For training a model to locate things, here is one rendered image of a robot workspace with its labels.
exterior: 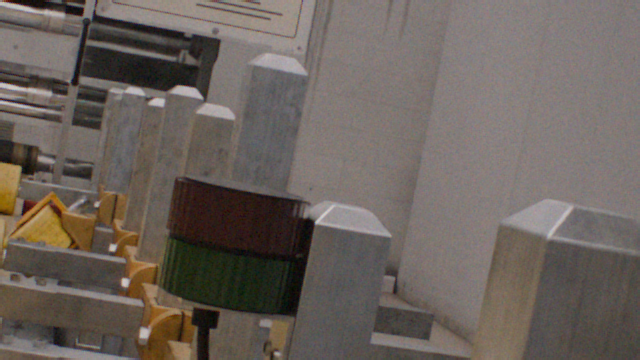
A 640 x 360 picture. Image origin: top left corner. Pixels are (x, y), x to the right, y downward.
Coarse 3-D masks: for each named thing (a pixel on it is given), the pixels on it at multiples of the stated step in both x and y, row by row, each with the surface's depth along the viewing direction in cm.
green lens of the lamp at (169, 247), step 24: (168, 240) 55; (168, 264) 55; (192, 264) 54; (216, 264) 54; (240, 264) 54; (264, 264) 54; (288, 264) 55; (168, 288) 55; (192, 288) 54; (216, 288) 54; (240, 288) 54; (264, 288) 54; (288, 288) 55
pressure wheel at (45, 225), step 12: (36, 216) 154; (48, 216) 155; (24, 228) 153; (36, 228) 153; (48, 228) 154; (60, 228) 155; (36, 240) 153; (48, 240) 154; (60, 240) 155; (72, 240) 156; (24, 276) 156
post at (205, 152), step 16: (192, 112) 106; (208, 112) 104; (224, 112) 105; (192, 128) 104; (208, 128) 104; (224, 128) 105; (192, 144) 104; (208, 144) 104; (224, 144) 105; (192, 160) 104; (208, 160) 104; (224, 160) 105; (208, 176) 105; (160, 304) 105; (176, 304) 105
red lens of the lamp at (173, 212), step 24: (192, 192) 54; (216, 192) 54; (168, 216) 56; (192, 216) 54; (216, 216) 54; (240, 216) 53; (264, 216) 54; (288, 216) 54; (216, 240) 54; (240, 240) 54; (264, 240) 54; (288, 240) 55
